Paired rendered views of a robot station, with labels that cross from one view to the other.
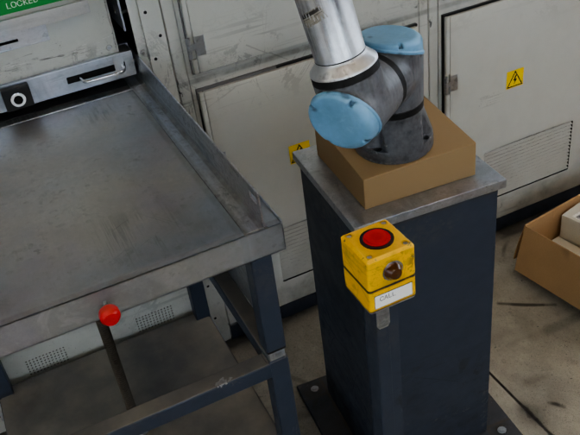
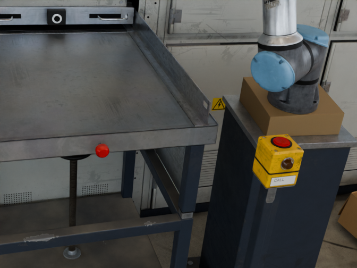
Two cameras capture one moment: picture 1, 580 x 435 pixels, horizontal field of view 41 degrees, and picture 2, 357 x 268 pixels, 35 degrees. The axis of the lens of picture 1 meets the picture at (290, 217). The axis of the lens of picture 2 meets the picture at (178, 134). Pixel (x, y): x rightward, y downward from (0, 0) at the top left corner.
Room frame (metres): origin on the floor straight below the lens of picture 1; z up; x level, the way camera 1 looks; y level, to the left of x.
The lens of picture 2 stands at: (-0.24, 0.14, 1.53)
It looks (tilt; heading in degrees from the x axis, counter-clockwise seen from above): 29 degrees down; 359
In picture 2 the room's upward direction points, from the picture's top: 7 degrees clockwise
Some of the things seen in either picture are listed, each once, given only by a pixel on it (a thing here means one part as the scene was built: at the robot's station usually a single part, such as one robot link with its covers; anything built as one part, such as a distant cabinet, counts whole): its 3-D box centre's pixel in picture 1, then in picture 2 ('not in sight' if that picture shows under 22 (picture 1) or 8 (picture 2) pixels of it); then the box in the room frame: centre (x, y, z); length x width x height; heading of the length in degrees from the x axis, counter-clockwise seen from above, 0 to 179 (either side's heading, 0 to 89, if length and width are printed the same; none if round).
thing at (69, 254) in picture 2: not in sight; (71, 251); (1.25, 0.42, 0.18); 0.06 x 0.06 x 0.02
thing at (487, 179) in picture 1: (393, 168); (286, 119); (1.33, -0.22, 0.74); 0.32 x 0.32 x 0.02; 16
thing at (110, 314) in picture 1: (108, 312); (101, 148); (0.91, 0.29, 0.82); 0.04 x 0.03 x 0.03; 21
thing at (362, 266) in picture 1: (378, 265); (277, 160); (0.89, -0.12, 0.85); 0.08 x 0.08 x 0.10; 21
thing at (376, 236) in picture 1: (376, 240); (281, 143); (0.89, -0.12, 0.90); 0.04 x 0.04 x 0.02
